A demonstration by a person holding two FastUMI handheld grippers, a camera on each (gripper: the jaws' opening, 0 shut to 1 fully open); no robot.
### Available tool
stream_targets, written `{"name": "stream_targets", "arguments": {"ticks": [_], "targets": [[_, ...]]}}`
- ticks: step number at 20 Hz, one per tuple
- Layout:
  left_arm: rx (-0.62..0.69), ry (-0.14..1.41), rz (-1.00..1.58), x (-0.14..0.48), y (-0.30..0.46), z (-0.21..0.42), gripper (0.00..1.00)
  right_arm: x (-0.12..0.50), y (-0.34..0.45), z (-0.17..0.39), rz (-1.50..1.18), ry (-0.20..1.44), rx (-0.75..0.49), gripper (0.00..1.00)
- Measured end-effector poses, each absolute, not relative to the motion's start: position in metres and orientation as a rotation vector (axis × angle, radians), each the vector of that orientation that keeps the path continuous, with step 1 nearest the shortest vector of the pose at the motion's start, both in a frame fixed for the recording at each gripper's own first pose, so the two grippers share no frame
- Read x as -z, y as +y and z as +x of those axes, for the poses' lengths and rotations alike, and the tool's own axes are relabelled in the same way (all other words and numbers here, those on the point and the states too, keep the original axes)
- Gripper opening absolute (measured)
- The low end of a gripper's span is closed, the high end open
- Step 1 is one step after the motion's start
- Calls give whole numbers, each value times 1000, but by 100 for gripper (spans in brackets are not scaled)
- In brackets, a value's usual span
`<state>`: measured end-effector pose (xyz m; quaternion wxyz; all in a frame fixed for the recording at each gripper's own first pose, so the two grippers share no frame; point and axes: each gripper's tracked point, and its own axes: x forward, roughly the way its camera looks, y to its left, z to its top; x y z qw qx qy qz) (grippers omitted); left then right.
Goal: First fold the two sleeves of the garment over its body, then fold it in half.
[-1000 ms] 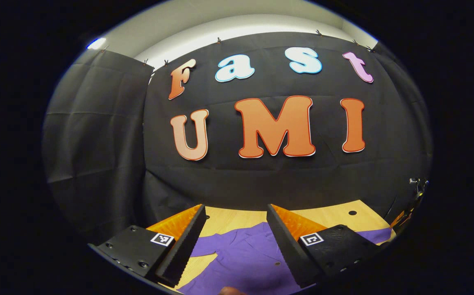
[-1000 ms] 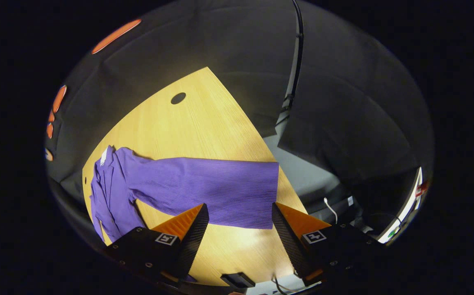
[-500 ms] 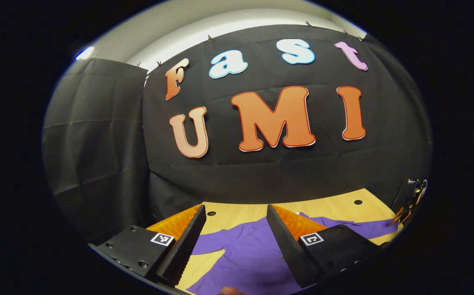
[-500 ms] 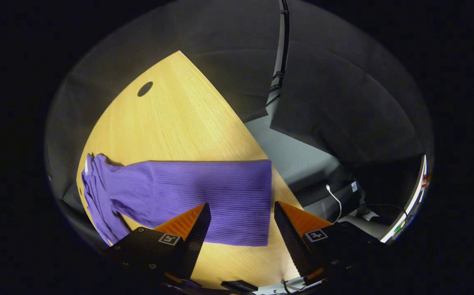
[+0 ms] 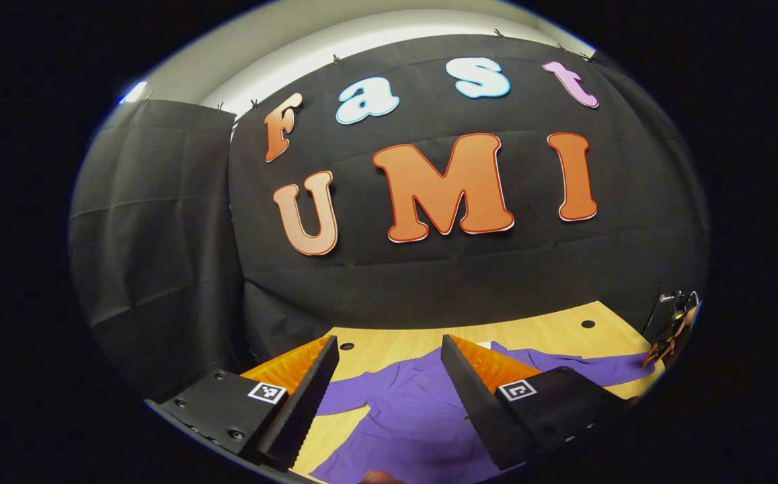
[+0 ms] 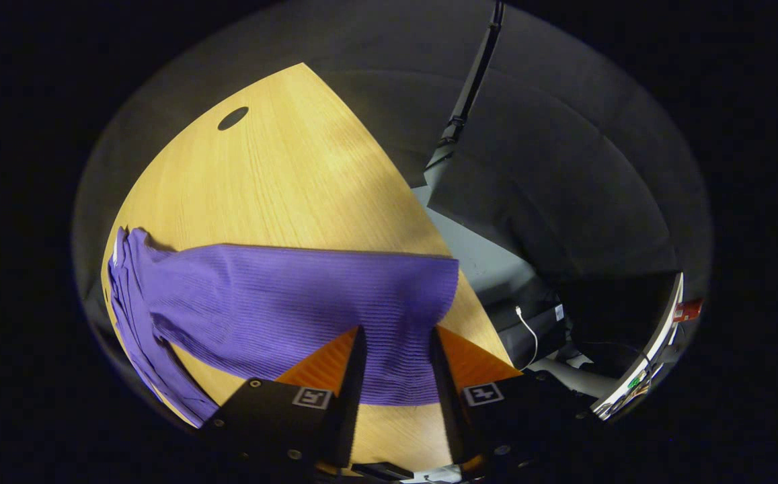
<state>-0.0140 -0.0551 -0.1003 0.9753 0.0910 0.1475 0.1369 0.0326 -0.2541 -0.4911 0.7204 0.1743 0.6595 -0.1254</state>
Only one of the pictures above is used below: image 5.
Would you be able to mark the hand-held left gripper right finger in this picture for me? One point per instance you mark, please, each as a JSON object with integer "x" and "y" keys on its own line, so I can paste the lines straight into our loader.
{"x": 476, "y": 410}

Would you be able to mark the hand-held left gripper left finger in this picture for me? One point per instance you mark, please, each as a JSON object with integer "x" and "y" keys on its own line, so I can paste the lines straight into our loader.
{"x": 304, "y": 410}

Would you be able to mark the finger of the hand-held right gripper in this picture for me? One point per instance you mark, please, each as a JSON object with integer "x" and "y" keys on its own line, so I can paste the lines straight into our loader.
{"x": 664, "y": 346}

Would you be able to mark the purple shirt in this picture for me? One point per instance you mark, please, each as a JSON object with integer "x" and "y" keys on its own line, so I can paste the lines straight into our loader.
{"x": 415, "y": 417}

